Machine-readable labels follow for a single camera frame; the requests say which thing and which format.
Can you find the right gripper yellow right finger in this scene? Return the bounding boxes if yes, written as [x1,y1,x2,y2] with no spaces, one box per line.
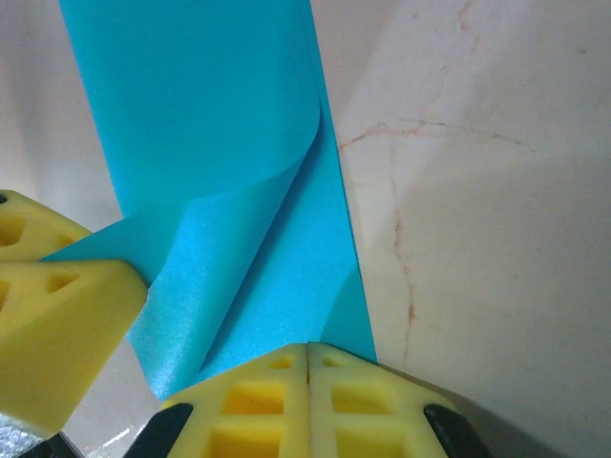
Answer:
[307,342,496,458]

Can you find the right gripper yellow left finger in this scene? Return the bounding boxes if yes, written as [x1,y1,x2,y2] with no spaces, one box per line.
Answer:
[122,342,310,458]

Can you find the blue cloth sheet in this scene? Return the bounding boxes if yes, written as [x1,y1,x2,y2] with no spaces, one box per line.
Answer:
[40,0,379,402]

